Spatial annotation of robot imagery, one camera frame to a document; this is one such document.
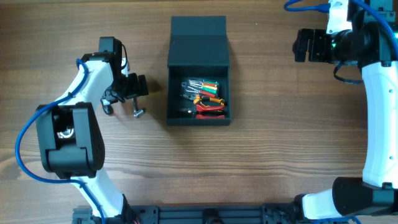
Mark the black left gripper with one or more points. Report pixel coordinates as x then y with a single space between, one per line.
137 84

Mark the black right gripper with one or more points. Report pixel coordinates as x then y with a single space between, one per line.
311 45

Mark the clear case coloured screwdrivers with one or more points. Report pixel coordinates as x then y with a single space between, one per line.
201 87

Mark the red handled cutters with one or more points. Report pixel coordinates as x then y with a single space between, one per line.
208 110

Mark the orange black pliers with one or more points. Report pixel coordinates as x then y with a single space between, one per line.
201 98

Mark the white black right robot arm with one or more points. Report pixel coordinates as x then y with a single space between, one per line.
364 34

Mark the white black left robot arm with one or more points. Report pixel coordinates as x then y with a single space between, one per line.
70 141

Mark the black red small screwdriver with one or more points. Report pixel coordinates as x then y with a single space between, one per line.
107 108

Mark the dark green open box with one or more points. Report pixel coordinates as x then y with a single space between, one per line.
198 53

